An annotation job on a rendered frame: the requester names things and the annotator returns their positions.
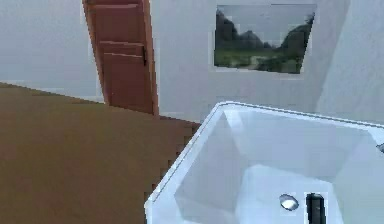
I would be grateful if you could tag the reddish brown room door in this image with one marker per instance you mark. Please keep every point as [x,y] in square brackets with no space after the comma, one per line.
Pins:
[125,66]

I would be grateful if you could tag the grey metal tap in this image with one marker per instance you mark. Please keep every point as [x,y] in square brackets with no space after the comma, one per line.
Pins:
[380,147]

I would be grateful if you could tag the silver round drain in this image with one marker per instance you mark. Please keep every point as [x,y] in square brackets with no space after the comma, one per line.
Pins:
[288,202]

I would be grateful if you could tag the framed landscape picture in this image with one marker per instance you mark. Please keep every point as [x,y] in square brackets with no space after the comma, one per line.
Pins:
[263,40]

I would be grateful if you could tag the black narrow tool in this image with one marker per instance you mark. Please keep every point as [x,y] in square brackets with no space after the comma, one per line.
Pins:
[315,209]

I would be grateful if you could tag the white bathtub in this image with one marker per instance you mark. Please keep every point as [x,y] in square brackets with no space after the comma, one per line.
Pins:
[253,160]

